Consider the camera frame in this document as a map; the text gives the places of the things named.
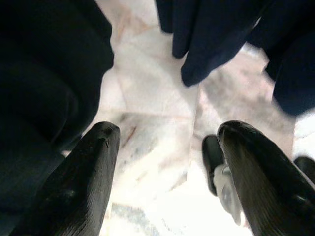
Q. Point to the navy shirt red trim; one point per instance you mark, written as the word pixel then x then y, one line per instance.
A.
pixel 209 37

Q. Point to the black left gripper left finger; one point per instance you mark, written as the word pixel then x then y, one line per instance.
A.
pixel 81 186

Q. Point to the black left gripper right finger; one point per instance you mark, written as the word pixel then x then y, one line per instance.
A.
pixel 270 186

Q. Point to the black shirt yellow logo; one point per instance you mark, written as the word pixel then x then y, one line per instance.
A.
pixel 44 73

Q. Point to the black robot foot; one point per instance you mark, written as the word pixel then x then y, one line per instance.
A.
pixel 210 157

